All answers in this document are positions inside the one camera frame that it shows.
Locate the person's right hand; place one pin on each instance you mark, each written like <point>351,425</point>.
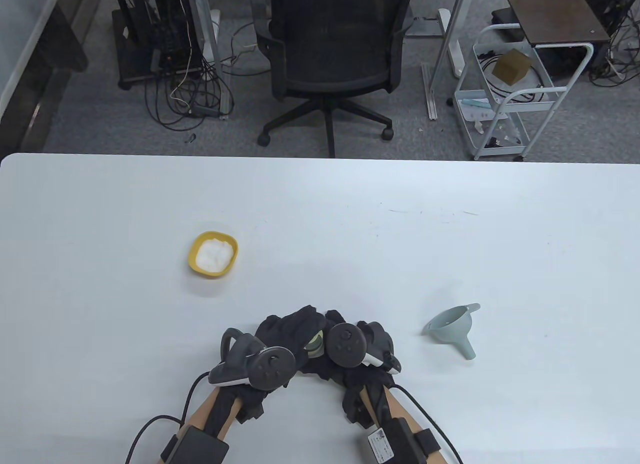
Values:
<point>330,376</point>

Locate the person's left hand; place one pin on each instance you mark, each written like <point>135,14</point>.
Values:
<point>285,329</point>

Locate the yellow-green press dispenser lid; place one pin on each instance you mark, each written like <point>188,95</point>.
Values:
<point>315,344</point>

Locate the white salt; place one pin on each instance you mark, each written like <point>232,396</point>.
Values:
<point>215,254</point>

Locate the yellow bowl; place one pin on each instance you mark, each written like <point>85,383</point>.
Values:
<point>192,264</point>

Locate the grey-blue plastic funnel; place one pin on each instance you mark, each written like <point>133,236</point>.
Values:
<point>450,329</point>

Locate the person's left forearm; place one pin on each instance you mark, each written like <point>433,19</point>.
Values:
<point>200,416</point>

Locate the black forearm battery pack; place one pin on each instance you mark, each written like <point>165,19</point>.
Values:
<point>195,446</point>

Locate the black labelled forearm pack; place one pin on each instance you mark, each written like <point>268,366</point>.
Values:
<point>395,444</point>

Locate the person's right forearm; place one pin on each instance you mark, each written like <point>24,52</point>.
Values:
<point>402,409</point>

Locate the grey and white tracking controller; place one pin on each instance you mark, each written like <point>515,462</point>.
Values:
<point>270,366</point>
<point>345,346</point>

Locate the black mesh office chair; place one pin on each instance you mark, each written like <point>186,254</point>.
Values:
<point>330,49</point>

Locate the white utility cart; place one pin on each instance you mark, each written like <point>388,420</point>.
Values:
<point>500,114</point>

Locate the grey metal desk leg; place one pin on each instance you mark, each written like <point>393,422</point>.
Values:
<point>447,39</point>

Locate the brown cardboard box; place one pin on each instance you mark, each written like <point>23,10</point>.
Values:
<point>511,67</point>

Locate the dark brown wooden furniture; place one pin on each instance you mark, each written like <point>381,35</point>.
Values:
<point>65,49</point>

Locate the black flat box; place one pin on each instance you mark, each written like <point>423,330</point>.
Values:
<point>505,17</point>

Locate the brown wooden side tabletop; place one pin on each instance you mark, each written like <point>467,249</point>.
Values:
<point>550,14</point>

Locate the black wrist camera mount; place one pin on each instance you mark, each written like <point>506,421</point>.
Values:
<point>250,411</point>
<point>360,409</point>

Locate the grey metal frame leg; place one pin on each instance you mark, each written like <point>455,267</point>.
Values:
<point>212,49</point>

